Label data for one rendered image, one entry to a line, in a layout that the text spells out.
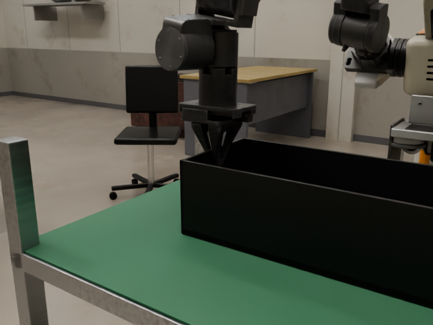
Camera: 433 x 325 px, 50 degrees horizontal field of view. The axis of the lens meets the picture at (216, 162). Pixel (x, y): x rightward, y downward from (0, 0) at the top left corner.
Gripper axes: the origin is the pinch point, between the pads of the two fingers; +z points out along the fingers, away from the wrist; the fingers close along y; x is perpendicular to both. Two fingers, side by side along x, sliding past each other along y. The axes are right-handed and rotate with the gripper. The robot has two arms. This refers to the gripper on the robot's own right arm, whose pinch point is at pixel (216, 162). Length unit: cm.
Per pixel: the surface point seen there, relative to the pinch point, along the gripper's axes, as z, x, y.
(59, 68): 42, 477, -650
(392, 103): 49, 467, -84
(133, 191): 102, 197, -210
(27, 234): 7.3, -23.9, -14.5
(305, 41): -13, 469, -191
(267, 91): 34, 355, -177
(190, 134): 78, 309, -238
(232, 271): 9.0, -13.6, 11.8
